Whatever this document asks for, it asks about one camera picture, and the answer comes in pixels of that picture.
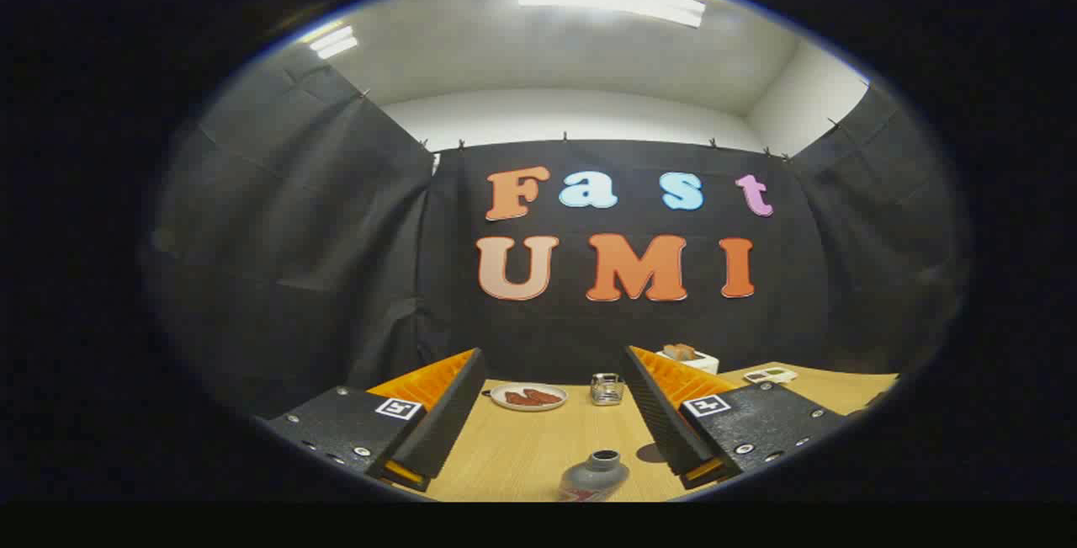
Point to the large ceiling light panel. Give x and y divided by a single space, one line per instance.
614 2

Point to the silver juice bottle pink label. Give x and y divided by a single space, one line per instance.
593 476

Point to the small ceiling light panel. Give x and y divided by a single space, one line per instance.
334 41

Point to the wooden table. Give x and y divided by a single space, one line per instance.
522 455

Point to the white round plate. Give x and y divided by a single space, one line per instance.
498 396

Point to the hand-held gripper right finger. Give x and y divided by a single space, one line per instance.
660 422

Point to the white toaster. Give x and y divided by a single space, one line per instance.
702 364

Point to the red meat piece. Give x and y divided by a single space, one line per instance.
547 397
515 399

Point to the brown round coaster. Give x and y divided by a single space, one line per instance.
649 453

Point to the toasted bread slice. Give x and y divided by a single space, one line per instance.
679 352

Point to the black backdrop cloth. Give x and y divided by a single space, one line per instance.
336 279

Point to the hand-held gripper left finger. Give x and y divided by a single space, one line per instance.
446 422

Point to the white divided condiment tray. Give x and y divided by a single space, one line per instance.
770 376

